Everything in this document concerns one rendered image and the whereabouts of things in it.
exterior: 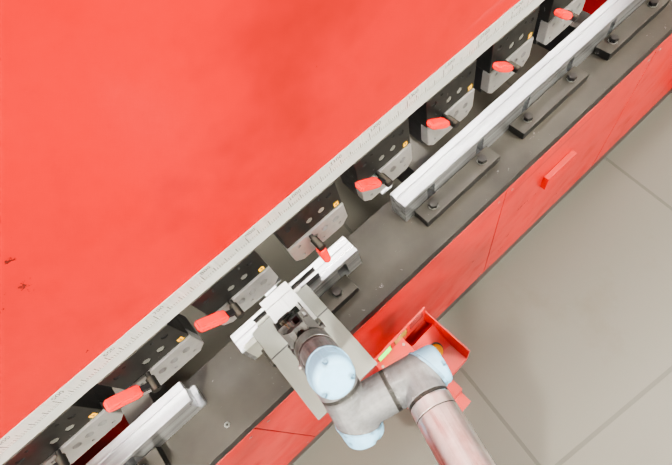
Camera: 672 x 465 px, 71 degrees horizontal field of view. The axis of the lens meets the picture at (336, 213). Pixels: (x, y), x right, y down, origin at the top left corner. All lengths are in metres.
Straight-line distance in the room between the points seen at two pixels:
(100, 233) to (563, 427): 1.86
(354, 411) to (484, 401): 1.32
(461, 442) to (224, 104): 0.59
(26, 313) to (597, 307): 2.05
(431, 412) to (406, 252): 0.60
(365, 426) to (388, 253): 0.59
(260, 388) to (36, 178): 0.88
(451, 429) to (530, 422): 1.34
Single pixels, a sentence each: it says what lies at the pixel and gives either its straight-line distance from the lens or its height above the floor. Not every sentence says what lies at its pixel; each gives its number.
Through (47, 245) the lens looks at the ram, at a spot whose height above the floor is 1.66.
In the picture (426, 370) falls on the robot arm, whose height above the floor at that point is 1.26.
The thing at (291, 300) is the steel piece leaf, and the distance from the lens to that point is 1.19.
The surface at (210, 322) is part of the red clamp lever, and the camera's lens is 0.91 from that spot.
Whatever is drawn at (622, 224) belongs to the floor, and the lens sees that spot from 2.47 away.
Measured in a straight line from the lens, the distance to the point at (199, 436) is 1.36.
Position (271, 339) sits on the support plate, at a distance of 1.18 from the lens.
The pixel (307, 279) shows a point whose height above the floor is 1.00.
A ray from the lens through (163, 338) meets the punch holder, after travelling 0.94.
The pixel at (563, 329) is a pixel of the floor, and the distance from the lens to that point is 2.23.
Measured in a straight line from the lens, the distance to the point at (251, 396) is 1.31.
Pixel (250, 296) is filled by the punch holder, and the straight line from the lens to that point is 0.99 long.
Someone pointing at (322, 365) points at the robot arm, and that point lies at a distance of 0.78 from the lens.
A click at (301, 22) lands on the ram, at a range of 0.64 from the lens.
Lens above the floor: 2.10
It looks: 61 degrees down
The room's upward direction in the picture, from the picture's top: 22 degrees counter-clockwise
